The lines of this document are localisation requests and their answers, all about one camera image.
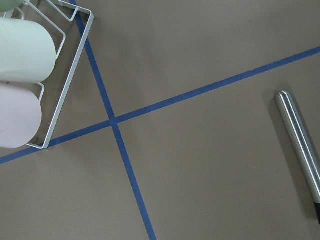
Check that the white wire cup rack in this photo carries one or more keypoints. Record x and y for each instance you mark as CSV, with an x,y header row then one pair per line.
x,y
57,5

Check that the silver metal rod black tip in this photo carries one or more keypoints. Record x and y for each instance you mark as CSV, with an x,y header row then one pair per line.
x,y
290,122

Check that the mint green cup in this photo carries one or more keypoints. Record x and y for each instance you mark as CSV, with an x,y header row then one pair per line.
x,y
9,5

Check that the pink cup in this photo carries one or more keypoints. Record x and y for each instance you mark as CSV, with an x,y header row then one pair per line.
x,y
20,116

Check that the white cup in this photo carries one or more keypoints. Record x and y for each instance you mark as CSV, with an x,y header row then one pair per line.
x,y
27,51

